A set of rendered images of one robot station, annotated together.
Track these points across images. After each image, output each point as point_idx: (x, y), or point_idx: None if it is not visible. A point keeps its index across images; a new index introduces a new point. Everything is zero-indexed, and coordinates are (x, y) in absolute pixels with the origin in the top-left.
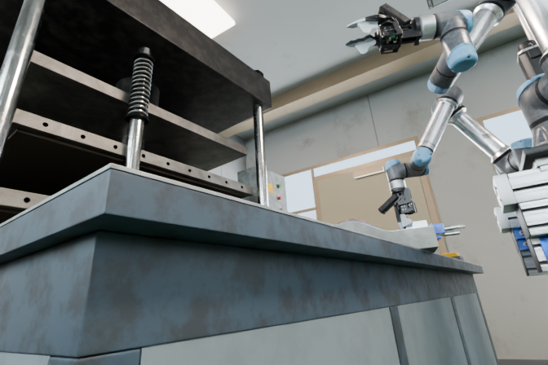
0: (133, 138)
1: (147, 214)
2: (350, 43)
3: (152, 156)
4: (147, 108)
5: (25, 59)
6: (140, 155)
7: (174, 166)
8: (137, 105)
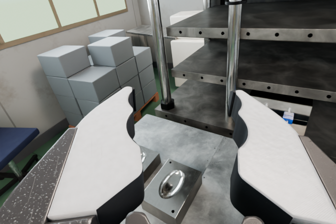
0: (229, 28)
1: None
2: (229, 106)
3: (257, 31)
4: None
5: (152, 3)
6: (237, 40)
7: (286, 35)
8: None
